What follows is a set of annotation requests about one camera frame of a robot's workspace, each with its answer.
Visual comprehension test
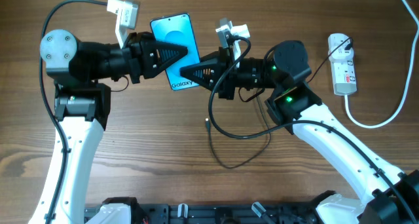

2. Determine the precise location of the white power strip cord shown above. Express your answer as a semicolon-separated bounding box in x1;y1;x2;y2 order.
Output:
344;0;419;130

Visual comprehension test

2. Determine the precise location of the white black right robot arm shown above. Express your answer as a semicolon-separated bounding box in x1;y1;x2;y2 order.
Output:
180;41;418;223

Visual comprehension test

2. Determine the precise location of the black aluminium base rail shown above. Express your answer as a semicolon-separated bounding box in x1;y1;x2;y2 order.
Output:
131;202;322;224

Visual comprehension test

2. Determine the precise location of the white power strip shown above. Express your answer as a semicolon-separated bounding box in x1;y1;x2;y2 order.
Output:
328;33;357;96

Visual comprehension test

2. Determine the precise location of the black USB charger cable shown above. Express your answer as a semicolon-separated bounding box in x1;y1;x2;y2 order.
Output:
204;37;354;170

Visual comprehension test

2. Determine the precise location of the Galaxy S25 smartphone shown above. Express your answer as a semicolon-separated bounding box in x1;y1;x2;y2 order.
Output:
150;12;200;91

